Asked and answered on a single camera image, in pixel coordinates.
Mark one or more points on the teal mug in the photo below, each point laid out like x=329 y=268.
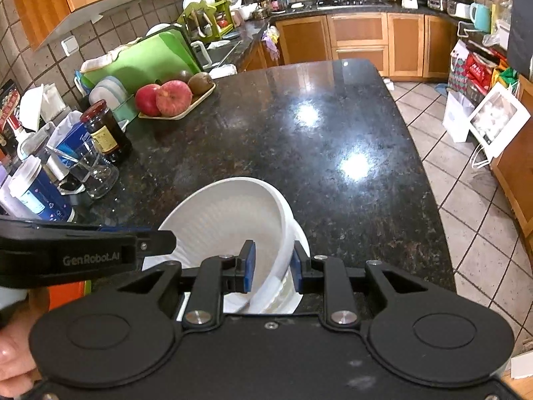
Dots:
x=481 y=17

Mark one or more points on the black apron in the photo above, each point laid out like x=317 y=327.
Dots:
x=522 y=21

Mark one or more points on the purple water bottle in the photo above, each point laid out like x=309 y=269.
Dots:
x=4 y=200

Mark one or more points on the wooden base cabinets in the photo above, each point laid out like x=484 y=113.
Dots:
x=358 y=41

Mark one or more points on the white plastic bag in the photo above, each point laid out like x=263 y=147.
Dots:
x=39 y=106

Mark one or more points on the green cutting board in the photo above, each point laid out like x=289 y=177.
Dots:
x=166 y=50

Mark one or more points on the blue paper cup white lid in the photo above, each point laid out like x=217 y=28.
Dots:
x=37 y=196

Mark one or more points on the white ribbed plastic bowl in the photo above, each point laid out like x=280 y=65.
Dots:
x=302 y=241
x=216 y=216

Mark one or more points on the white wall socket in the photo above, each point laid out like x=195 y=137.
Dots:
x=70 y=45

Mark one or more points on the stack of plastic containers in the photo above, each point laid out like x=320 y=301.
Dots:
x=110 y=93

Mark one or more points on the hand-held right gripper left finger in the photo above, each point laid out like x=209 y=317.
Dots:
x=249 y=271

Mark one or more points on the light red apple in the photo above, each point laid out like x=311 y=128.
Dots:
x=175 y=98

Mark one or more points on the white paper bag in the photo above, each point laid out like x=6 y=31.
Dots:
x=458 y=116

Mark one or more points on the person's left hand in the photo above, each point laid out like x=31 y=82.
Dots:
x=14 y=354

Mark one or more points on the tall wooden cabinet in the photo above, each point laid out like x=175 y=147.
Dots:
x=516 y=166

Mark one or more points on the beige fruit tray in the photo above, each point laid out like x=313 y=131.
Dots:
x=200 y=100

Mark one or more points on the clear plastic container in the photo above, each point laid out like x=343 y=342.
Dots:
x=35 y=139

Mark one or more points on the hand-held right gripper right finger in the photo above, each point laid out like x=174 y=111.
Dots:
x=296 y=273

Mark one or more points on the sink faucet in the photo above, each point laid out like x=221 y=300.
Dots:
x=200 y=54

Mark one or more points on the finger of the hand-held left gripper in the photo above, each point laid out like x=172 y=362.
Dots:
x=160 y=241

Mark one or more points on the clear glass cup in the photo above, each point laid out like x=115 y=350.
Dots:
x=95 y=179

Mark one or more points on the dark snack bag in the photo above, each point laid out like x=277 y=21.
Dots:
x=8 y=104

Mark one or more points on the gas stove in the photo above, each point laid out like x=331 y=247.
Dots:
x=354 y=3

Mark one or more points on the green dish rack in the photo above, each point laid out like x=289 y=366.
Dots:
x=208 y=18

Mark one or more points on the orange plastic plate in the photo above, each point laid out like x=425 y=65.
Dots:
x=66 y=293

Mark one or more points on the white windowed box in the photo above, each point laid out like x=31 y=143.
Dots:
x=499 y=118

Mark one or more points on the metal spoon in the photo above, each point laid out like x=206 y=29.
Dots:
x=62 y=156

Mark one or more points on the clear oil bottle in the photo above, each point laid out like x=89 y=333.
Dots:
x=501 y=12

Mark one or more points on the white dish cloth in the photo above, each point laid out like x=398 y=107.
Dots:
x=108 y=56

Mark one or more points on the dark sauce jar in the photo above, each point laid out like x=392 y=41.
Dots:
x=106 y=133

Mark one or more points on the green plastic plate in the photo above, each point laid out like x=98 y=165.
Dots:
x=88 y=287

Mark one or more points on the red patterned bags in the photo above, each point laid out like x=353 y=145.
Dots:
x=479 y=71

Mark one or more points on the purple rubber gloves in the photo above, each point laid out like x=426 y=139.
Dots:
x=270 y=41

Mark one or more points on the blue tissue pack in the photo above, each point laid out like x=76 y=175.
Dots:
x=73 y=141

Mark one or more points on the dark red apple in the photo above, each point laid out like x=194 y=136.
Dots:
x=145 y=100

